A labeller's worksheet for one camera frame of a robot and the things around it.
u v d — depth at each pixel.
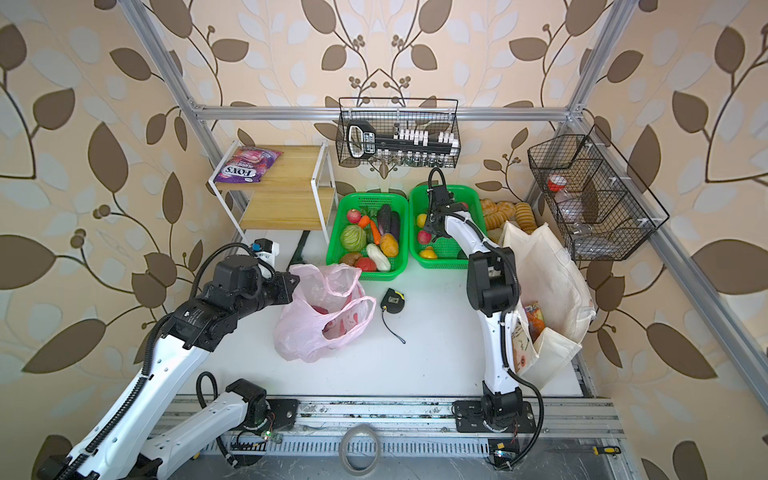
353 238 1.01
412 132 0.81
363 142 0.84
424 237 1.06
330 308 0.94
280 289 0.62
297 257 1.05
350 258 0.99
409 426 0.74
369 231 1.09
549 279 0.75
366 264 0.96
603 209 0.73
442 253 1.07
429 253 0.99
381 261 1.00
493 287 0.60
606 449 0.69
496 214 1.12
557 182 0.80
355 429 0.73
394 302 0.91
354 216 1.12
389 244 1.02
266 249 0.63
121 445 0.38
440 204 0.82
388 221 1.09
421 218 1.11
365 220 1.13
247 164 0.84
